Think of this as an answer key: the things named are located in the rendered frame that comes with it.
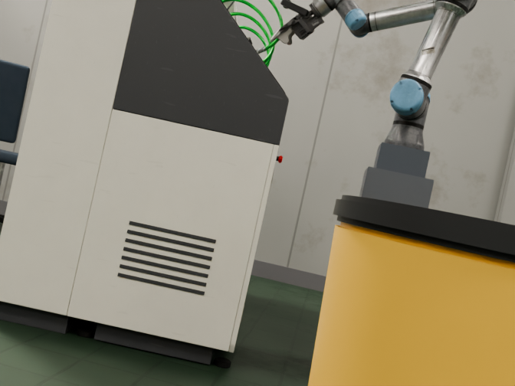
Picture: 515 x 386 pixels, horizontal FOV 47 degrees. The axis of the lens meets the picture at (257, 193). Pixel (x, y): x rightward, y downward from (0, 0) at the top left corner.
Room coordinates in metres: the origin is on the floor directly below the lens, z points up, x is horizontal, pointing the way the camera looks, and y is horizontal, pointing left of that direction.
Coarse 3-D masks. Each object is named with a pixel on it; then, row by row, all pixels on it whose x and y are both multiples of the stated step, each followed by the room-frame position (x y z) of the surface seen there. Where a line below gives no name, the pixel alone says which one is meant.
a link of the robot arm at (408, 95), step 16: (448, 0) 2.03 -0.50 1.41; (464, 0) 2.03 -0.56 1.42; (448, 16) 2.05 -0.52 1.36; (464, 16) 2.08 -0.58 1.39; (432, 32) 2.06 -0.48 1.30; (448, 32) 2.06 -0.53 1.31; (432, 48) 2.06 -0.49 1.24; (416, 64) 2.07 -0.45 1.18; (432, 64) 2.06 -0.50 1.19; (400, 80) 2.07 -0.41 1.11; (416, 80) 2.05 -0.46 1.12; (400, 96) 2.06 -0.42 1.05; (416, 96) 2.04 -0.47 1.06; (400, 112) 2.08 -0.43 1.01; (416, 112) 2.09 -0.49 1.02
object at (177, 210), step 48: (144, 144) 1.99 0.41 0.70; (192, 144) 1.99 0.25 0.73; (240, 144) 1.99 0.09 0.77; (96, 192) 1.99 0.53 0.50; (144, 192) 1.99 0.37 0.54; (192, 192) 1.99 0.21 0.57; (240, 192) 1.99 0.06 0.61; (96, 240) 1.99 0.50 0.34; (144, 240) 1.99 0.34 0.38; (192, 240) 1.99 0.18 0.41; (240, 240) 1.99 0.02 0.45; (96, 288) 1.99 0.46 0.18; (144, 288) 1.99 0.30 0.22; (192, 288) 1.99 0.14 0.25; (240, 288) 1.99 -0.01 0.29; (96, 336) 2.02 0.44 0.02; (144, 336) 2.02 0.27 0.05; (192, 336) 1.99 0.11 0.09
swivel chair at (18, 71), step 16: (0, 64) 3.72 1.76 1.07; (16, 64) 3.74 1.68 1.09; (0, 80) 3.73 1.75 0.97; (16, 80) 3.76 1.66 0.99; (0, 96) 3.75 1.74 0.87; (16, 96) 3.78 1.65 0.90; (0, 112) 3.77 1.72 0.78; (16, 112) 3.79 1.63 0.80; (0, 128) 3.79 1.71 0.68; (16, 128) 3.82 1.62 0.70; (0, 160) 3.75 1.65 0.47; (16, 160) 3.77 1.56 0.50; (0, 176) 3.95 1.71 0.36
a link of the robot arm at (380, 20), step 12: (432, 0) 2.21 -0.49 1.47; (372, 12) 2.29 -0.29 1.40; (384, 12) 2.27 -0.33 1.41; (396, 12) 2.25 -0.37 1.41; (408, 12) 2.23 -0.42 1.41; (420, 12) 2.22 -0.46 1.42; (432, 12) 2.21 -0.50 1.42; (468, 12) 2.16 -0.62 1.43; (372, 24) 2.28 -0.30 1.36; (384, 24) 2.27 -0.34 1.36; (396, 24) 2.27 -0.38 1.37; (408, 24) 2.27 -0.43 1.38; (360, 36) 2.36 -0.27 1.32
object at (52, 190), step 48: (96, 0) 1.99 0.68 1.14; (48, 48) 1.99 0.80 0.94; (96, 48) 1.99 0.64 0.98; (48, 96) 1.99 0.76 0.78; (96, 96) 1.99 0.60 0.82; (48, 144) 1.99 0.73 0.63; (96, 144) 1.99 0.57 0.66; (48, 192) 1.99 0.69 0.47; (0, 240) 1.99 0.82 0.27; (48, 240) 1.99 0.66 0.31; (0, 288) 1.99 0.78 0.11; (48, 288) 1.99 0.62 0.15
